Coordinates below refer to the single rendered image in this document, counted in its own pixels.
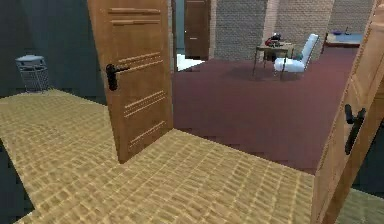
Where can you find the small wooden table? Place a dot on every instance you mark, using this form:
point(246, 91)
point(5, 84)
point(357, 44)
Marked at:
point(273, 50)

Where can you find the light brown wooden door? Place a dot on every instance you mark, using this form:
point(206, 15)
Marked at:
point(350, 133)
point(140, 76)

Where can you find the bed with blue cover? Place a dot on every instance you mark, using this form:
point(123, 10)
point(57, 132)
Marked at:
point(345, 39)

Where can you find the blue bowl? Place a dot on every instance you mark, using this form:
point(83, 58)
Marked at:
point(336, 32)

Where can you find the dark brown wooden door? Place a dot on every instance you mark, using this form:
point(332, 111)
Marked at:
point(197, 30)

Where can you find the red and black object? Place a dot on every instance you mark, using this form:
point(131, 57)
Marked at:
point(273, 40)

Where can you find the white chair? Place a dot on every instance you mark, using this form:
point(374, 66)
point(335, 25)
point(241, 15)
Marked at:
point(296, 60)

